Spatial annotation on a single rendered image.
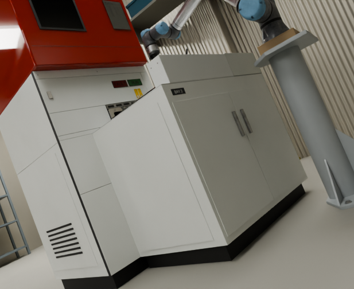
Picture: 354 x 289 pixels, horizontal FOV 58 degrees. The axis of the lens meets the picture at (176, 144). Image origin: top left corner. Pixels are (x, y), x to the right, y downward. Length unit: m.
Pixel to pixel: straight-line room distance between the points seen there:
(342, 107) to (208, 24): 1.81
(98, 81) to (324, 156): 1.35
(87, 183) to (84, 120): 0.37
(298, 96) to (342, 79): 2.15
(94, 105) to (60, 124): 0.26
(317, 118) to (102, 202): 1.18
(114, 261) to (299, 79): 1.31
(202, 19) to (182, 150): 2.98
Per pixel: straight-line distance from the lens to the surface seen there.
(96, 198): 1.76
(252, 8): 1.70
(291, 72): 1.72
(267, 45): 1.76
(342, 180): 1.75
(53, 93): 1.86
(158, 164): 1.49
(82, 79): 1.99
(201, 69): 1.67
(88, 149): 1.82
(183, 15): 2.11
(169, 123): 1.39
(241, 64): 2.02
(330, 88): 3.86
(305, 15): 3.97
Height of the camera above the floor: 0.46
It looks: 4 degrees up
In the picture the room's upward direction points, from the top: 22 degrees counter-clockwise
